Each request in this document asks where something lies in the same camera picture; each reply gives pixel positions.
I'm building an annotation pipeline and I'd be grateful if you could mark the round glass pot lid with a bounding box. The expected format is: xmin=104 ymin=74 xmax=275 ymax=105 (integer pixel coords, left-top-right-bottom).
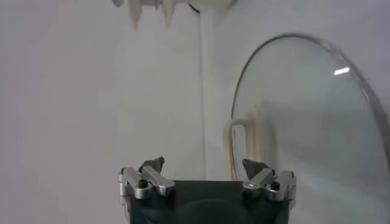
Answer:
xmin=223 ymin=32 xmax=390 ymax=224

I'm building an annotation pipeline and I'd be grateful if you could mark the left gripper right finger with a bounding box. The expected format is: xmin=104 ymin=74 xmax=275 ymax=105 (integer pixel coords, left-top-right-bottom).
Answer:
xmin=241 ymin=158 xmax=297 ymax=203

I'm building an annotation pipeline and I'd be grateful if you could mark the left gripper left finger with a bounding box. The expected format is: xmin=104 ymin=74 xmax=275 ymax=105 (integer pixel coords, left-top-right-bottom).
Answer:
xmin=118 ymin=156 xmax=177 ymax=200

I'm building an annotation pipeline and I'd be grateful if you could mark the cream electric cooker pot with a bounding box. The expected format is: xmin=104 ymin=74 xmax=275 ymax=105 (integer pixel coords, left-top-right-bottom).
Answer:
xmin=127 ymin=0 xmax=240 ymax=30

